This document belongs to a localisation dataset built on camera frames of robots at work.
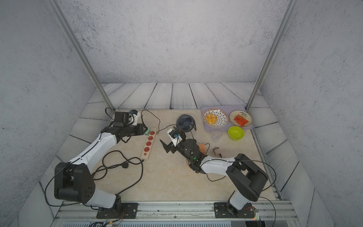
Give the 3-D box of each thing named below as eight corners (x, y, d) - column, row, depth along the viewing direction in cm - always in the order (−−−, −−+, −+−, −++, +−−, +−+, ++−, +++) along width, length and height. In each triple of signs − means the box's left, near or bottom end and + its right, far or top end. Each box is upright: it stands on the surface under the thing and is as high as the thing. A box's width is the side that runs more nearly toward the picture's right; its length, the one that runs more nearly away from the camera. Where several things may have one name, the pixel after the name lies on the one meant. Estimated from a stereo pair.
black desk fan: (176, 132, 107) (175, 123, 99) (177, 123, 113) (176, 113, 105) (195, 132, 107) (196, 123, 99) (194, 123, 113) (195, 113, 105)
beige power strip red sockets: (141, 158, 94) (140, 156, 92) (151, 129, 110) (150, 127, 108) (148, 159, 94) (147, 157, 92) (156, 130, 109) (156, 128, 107)
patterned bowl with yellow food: (203, 127, 109) (204, 125, 107) (202, 111, 121) (202, 108, 119) (228, 127, 109) (229, 125, 107) (224, 111, 121) (225, 108, 119)
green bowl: (228, 140, 103) (230, 137, 99) (226, 129, 109) (227, 126, 106) (243, 140, 103) (245, 137, 99) (240, 129, 109) (241, 126, 106)
